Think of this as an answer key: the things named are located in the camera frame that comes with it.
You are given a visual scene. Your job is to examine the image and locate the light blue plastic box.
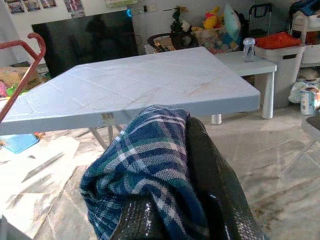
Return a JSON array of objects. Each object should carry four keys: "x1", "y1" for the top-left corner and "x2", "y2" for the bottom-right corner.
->
[{"x1": 0, "y1": 133, "x2": 40, "y2": 155}]

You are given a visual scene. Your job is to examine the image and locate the green toy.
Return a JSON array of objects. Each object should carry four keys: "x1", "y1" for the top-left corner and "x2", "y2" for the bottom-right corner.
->
[{"x1": 6, "y1": 82, "x2": 23, "y2": 97}]

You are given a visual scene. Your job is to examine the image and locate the blue plaid garment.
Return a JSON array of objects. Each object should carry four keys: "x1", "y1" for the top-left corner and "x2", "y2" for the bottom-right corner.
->
[{"x1": 79, "y1": 104, "x2": 211, "y2": 240}]

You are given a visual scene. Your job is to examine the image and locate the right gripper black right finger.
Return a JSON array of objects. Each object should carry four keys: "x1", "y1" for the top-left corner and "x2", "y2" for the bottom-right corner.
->
[{"x1": 186, "y1": 116, "x2": 265, "y2": 240}]

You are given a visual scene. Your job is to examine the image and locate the yellow pink plush toy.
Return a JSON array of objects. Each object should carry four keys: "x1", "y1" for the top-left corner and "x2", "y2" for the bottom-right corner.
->
[{"x1": 202, "y1": 6, "x2": 225, "y2": 30}]

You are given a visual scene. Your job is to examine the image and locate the brown cardboard box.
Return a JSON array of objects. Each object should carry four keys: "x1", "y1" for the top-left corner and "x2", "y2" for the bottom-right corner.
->
[{"x1": 0, "y1": 63, "x2": 48, "y2": 91}]

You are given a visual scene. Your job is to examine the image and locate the black luggage trolley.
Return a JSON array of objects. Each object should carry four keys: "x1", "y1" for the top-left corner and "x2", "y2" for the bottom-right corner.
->
[{"x1": 248, "y1": 3, "x2": 273, "y2": 38}]

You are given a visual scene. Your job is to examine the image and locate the white laundry bin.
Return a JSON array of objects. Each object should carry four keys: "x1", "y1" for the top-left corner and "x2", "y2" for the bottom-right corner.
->
[{"x1": 253, "y1": 44, "x2": 307, "y2": 110}]

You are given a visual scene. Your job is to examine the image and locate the orange red folded cloth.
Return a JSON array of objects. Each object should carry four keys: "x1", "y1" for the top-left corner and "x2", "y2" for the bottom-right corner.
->
[{"x1": 254, "y1": 31, "x2": 303, "y2": 50}]

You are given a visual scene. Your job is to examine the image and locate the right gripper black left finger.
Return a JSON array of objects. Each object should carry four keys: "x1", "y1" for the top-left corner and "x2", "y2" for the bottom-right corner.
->
[{"x1": 111, "y1": 199, "x2": 167, "y2": 240}]

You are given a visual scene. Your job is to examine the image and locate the pale blue folding table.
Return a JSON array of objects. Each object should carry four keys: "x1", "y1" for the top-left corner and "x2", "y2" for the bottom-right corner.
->
[{"x1": 0, "y1": 46, "x2": 261, "y2": 151}]

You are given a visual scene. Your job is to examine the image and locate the wall photo print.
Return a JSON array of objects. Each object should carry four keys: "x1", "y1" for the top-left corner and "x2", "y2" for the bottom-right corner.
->
[
  {"x1": 63, "y1": 0, "x2": 86, "y2": 18},
  {"x1": 6, "y1": 0, "x2": 26, "y2": 15},
  {"x1": 23, "y1": 0, "x2": 41, "y2": 12},
  {"x1": 39, "y1": 0, "x2": 57, "y2": 10}
]

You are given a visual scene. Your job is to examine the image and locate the clear plastic bottle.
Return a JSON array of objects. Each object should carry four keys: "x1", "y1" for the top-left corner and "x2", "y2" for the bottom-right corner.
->
[{"x1": 242, "y1": 37, "x2": 256, "y2": 63}]

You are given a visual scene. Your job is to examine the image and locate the pink clothes hanger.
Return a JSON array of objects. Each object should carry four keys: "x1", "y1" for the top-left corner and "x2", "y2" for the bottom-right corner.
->
[{"x1": 0, "y1": 32, "x2": 47, "y2": 123}]

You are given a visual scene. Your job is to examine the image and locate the black flat television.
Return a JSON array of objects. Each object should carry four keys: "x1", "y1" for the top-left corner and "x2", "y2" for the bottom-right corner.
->
[{"x1": 31, "y1": 9, "x2": 139, "y2": 79}]

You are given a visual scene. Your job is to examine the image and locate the black basket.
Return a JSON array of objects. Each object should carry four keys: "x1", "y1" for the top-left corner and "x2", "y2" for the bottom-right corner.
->
[{"x1": 147, "y1": 32, "x2": 201, "y2": 55}]

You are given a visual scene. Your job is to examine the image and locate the light blue printed cushion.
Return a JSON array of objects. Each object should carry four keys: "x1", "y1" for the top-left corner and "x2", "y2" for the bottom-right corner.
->
[{"x1": 223, "y1": 3, "x2": 242, "y2": 42}]

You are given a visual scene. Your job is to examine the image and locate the white low side table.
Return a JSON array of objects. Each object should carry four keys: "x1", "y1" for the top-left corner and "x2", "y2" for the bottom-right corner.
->
[{"x1": 211, "y1": 51, "x2": 278, "y2": 126}]

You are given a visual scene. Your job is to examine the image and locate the white tiered trolley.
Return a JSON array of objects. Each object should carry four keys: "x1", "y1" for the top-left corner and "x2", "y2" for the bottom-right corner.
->
[{"x1": 289, "y1": 9, "x2": 320, "y2": 71}]

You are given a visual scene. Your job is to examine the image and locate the white wall socket panel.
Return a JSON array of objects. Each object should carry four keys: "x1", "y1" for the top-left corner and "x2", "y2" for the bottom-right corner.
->
[{"x1": 127, "y1": 4, "x2": 158, "y2": 16}]

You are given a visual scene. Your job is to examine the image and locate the printed plastic pack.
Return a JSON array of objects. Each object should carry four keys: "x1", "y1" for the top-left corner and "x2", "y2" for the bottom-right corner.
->
[{"x1": 288, "y1": 77, "x2": 320, "y2": 116}]

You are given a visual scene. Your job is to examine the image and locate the toy filled box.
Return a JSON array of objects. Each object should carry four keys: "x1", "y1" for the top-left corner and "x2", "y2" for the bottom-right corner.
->
[{"x1": 194, "y1": 24, "x2": 247, "y2": 55}]

